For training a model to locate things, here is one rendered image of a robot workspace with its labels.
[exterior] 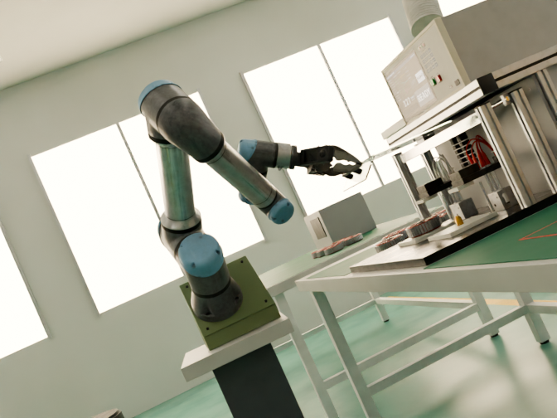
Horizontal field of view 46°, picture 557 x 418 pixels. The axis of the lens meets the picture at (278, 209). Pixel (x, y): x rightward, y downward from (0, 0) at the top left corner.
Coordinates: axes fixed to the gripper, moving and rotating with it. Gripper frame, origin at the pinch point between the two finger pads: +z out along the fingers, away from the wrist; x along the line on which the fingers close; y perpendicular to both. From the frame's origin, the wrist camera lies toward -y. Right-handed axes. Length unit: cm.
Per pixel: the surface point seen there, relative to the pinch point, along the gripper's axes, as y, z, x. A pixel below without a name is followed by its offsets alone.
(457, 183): -11.9, 25.3, 4.8
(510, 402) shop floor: 62, 85, 73
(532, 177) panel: -14.0, 46.9, 1.0
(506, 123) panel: -13.5, 38.5, -13.7
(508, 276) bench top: -75, 7, 34
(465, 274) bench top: -59, 7, 33
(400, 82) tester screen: 10.7, 14.9, -30.3
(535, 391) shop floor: 60, 95, 68
